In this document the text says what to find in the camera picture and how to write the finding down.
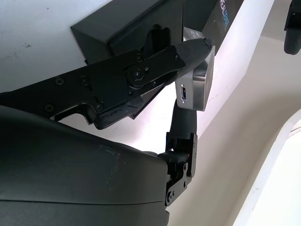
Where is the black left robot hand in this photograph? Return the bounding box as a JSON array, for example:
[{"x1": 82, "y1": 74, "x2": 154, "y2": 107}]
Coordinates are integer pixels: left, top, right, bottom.
[{"x1": 283, "y1": 0, "x2": 301, "y2": 55}]

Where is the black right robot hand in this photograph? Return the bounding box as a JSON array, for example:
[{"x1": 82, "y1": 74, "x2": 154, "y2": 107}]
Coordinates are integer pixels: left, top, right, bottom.
[{"x1": 0, "y1": 37, "x2": 212, "y2": 226}]

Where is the black RealSense box lid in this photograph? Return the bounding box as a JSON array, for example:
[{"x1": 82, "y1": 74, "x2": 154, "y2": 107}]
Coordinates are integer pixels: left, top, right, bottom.
[{"x1": 183, "y1": 0, "x2": 244, "y2": 56}]

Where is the small silver depth camera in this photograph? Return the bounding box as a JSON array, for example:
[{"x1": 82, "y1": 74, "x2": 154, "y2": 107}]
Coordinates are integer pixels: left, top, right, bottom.
[{"x1": 175, "y1": 27, "x2": 216, "y2": 112}]

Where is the black open box base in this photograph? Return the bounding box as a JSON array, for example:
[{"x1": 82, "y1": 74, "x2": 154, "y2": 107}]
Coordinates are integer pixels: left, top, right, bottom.
[{"x1": 70, "y1": 0, "x2": 184, "y2": 120}]

